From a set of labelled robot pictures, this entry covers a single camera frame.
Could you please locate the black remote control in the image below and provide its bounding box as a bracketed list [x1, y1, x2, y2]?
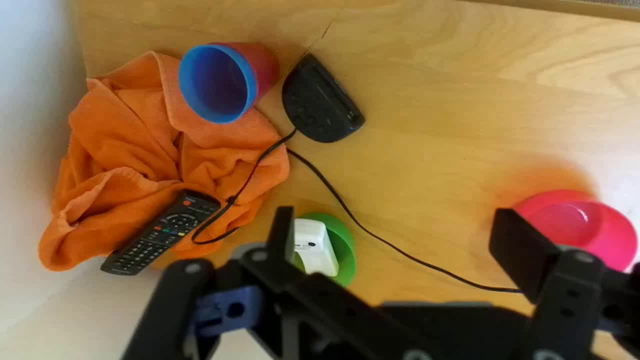
[99, 187, 224, 277]

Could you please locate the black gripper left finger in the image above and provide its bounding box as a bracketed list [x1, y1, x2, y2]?
[266, 204, 296, 268]

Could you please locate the pink bowl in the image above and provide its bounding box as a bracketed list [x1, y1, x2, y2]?
[513, 187, 640, 274]

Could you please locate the thin black mouse cable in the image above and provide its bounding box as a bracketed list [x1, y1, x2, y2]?
[191, 126, 529, 295]

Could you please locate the orange cloth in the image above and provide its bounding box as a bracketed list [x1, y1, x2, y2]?
[37, 50, 292, 274]

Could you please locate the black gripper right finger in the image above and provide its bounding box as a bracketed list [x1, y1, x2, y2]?
[489, 205, 569, 306]

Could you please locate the blue and red cup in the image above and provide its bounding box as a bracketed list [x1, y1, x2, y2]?
[177, 41, 281, 126]

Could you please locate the black computer mouse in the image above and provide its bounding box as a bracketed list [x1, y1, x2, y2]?
[281, 52, 369, 143]

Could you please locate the green bowl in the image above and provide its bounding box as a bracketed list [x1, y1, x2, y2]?
[286, 209, 359, 288]

